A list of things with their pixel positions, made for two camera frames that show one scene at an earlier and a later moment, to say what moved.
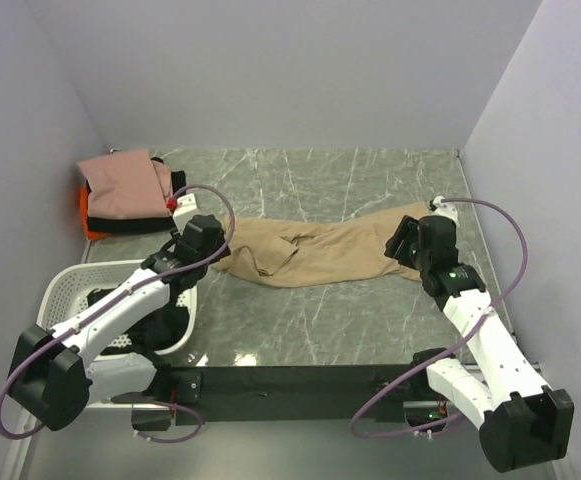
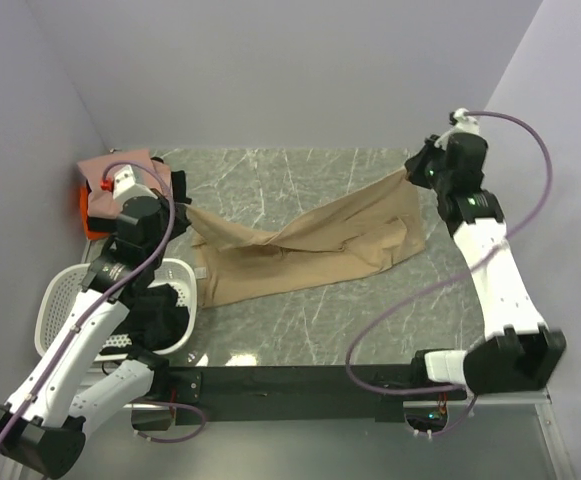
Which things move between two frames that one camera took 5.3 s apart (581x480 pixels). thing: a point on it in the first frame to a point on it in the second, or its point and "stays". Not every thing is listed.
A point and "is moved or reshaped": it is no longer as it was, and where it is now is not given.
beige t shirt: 273,254 is moved or reshaped
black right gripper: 407,230 to 415,165
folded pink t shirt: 128,185 stays
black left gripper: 220,243 to 181,221
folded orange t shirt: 83,199 stays
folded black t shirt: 178,180 stays
